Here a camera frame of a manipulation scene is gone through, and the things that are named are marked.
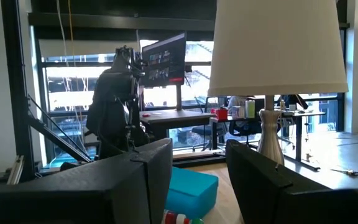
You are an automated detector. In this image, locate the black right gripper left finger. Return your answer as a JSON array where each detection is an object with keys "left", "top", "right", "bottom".
[{"left": 0, "top": 138, "right": 173, "bottom": 224}]

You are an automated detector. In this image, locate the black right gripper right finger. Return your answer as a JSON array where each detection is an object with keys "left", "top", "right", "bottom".
[{"left": 225, "top": 139, "right": 358, "bottom": 224}]

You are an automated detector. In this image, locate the blue plastic bin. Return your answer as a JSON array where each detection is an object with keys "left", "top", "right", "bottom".
[{"left": 165, "top": 166, "right": 219, "bottom": 220}]

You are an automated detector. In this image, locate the large red coloring bottle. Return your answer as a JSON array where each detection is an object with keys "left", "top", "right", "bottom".
[{"left": 162, "top": 210, "right": 193, "bottom": 224}]

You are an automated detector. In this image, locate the silver aluminium bar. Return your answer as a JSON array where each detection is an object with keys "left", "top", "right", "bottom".
[{"left": 6, "top": 154, "right": 25, "bottom": 186}]

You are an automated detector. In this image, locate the long office desk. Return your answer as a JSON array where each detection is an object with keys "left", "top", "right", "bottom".
[{"left": 209, "top": 110, "right": 327, "bottom": 172}]

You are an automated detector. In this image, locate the black office chair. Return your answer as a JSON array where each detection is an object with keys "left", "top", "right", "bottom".
[{"left": 228, "top": 119, "right": 264, "bottom": 147}]

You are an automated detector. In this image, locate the green wipes canister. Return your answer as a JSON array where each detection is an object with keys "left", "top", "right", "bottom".
[{"left": 245, "top": 99, "right": 257, "bottom": 119}]

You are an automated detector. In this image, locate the white tissue box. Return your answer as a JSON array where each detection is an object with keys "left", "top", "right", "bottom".
[{"left": 231, "top": 105, "right": 246, "bottom": 119}]

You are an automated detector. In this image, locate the red box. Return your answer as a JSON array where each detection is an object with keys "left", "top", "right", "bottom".
[{"left": 216, "top": 107, "right": 229, "bottom": 122}]

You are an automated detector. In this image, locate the person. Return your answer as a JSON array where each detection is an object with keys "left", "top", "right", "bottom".
[{"left": 227, "top": 95, "right": 248, "bottom": 109}]

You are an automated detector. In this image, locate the gray standing desk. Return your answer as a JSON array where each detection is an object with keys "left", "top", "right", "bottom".
[{"left": 139, "top": 108, "right": 218, "bottom": 142}]

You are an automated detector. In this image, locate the white shade silver table lamp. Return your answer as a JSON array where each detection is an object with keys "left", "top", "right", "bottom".
[{"left": 208, "top": 0, "right": 349, "bottom": 166}]

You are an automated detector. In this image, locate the black computer monitor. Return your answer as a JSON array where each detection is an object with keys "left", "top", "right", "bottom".
[{"left": 140, "top": 30, "right": 188, "bottom": 111}]

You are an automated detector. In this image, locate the black floor cable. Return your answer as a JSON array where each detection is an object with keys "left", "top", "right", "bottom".
[{"left": 331, "top": 167, "right": 358, "bottom": 180}]

